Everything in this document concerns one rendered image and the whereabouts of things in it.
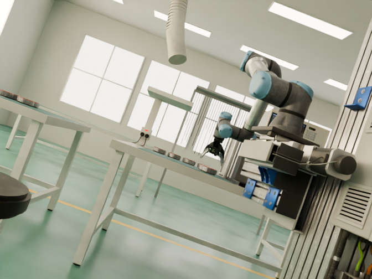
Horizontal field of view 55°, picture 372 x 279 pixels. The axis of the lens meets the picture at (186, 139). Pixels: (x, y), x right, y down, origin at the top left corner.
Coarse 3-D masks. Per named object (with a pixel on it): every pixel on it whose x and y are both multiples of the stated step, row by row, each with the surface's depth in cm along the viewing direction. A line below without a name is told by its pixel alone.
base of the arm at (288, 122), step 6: (282, 114) 152; (288, 114) 150; (294, 114) 150; (300, 114) 150; (276, 120) 152; (282, 120) 150; (288, 120) 149; (294, 120) 149; (300, 120) 150; (276, 126) 150; (282, 126) 149; (288, 126) 148; (294, 126) 148; (300, 126) 150; (294, 132) 148; (300, 132) 149
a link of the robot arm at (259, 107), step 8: (272, 64) 188; (280, 72) 190; (256, 104) 197; (264, 104) 196; (256, 112) 198; (264, 112) 199; (248, 120) 201; (256, 120) 199; (240, 128) 203; (248, 128) 201; (240, 136) 202; (248, 136) 202
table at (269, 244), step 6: (270, 222) 425; (264, 234) 425; (264, 240) 419; (288, 240) 350; (258, 246) 427; (270, 246) 392; (276, 246) 426; (282, 246) 426; (288, 246) 347; (258, 252) 424; (276, 252) 369; (282, 258) 348; (282, 264) 346; (276, 276) 347
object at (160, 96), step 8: (152, 88) 272; (152, 96) 299; (160, 96) 281; (168, 96) 272; (176, 96) 272; (160, 104) 298; (176, 104) 292; (184, 104) 274; (192, 104) 273; (152, 112) 298; (152, 120) 298; (144, 128) 293; (144, 136) 293; (144, 144) 297
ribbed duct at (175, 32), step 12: (180, 0) 319; (180, 12) 318; (168, 24) 318; (180, 24) 316; (168, 36) 315; (180, 36) 313; (168, 48) 312; (180, 48) 308; (168, 60) 312; (180, 60) 314
